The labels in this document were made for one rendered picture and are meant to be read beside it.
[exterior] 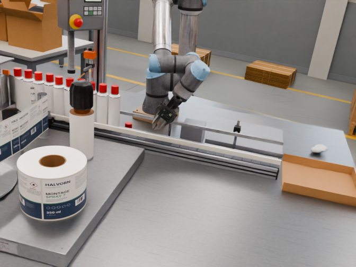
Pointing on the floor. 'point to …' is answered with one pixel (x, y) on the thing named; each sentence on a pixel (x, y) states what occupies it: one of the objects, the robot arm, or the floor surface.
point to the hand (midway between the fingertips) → (155, 126)
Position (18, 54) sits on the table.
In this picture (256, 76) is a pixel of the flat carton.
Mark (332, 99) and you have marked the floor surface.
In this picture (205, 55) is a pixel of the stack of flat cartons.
